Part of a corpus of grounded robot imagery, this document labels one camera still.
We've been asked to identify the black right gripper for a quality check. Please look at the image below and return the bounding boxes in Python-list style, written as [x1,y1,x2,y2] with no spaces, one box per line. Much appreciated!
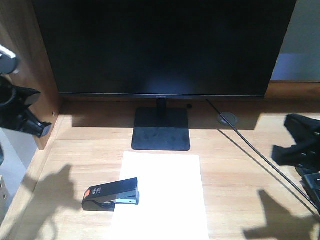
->
[271,113,320,175]

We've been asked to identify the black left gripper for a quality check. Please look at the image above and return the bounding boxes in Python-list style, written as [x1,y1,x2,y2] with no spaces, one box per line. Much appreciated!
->
[0,76,52,138]

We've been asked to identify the black stapler orange button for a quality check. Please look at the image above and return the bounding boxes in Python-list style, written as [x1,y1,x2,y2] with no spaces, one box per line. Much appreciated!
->
[81,177,140,212]

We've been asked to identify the white paper sheets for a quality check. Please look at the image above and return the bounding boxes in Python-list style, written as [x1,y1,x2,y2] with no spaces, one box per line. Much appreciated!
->
[109,151,209,240]

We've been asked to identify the wooden desk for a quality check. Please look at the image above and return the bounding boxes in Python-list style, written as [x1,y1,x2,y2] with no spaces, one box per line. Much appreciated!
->
[0,0,320,240]

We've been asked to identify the black keyboard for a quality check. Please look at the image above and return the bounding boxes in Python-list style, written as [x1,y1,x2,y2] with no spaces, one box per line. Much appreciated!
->
[302,172,320,202]

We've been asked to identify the black computer monitor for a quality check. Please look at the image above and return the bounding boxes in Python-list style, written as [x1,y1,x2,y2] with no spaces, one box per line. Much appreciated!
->
[32,0,296,151]

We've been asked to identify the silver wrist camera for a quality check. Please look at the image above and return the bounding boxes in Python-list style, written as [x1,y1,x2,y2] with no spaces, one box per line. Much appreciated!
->
[0,45,19,75]

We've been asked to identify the grey desk cable grommet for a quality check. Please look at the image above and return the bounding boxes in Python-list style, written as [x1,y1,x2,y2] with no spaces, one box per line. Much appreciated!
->
[217,112,238,126]

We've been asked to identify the black monitor cable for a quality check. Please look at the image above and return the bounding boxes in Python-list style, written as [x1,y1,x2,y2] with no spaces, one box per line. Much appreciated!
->
[205,98,320,213]

